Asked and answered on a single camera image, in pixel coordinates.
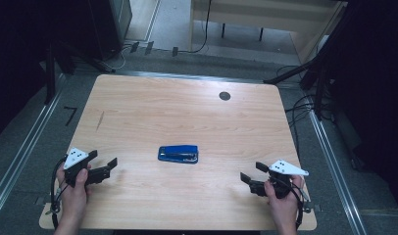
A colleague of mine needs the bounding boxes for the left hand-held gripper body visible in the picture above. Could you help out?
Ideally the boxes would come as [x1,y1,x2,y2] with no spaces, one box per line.
[63,147,90,188]

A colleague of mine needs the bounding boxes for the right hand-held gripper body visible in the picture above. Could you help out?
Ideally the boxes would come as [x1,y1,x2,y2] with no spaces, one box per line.
[268,160,310,200]

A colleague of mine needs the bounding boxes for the blue stapler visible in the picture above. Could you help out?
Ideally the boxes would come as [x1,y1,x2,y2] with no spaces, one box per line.
[157,144,200,165]

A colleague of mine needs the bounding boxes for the person's right hand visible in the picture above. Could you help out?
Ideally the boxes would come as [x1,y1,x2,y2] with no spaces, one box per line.
[264,175,305,224]

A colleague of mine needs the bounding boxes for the person's left hand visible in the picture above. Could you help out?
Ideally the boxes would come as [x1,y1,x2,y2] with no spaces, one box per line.
[55,165,91,218]

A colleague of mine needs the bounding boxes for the grey tape piece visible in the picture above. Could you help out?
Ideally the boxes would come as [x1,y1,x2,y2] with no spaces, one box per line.
[304,201,323,213]
[34,195,53,207]

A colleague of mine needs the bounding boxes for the black stand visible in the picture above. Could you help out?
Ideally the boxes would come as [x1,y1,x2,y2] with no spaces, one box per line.
[44,39,117,106]
[263,48,327,122]

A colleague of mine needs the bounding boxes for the black curtain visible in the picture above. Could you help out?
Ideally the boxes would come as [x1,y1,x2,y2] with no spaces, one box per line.
[0,0,90,145]
[318,0,398,221]

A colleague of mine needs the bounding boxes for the black cabinet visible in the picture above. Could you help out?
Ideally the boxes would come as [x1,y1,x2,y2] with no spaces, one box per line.
[85,0,133,62]

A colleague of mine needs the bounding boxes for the light wooden bench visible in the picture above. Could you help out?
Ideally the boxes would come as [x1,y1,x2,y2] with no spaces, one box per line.
[188,0,348,65]

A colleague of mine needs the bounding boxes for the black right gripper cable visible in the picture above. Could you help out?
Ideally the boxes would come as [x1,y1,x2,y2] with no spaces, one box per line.
[278,177,307,230]

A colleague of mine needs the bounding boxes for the metal floor rail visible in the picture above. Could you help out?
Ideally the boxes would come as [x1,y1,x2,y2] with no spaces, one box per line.
[115,70,274,84]
[0,72,66,226]
[306,109,369,235]

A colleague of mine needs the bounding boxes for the black floor cables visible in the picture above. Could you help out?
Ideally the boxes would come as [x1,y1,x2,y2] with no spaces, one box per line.
[275,64,335,160]

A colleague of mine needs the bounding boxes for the white floor cable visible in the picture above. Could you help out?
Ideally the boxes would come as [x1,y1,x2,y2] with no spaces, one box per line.
[113,45,133,71]

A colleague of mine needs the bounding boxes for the black hanging cable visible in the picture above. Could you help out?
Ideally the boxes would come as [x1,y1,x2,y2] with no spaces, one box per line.
[176,0,213,55]

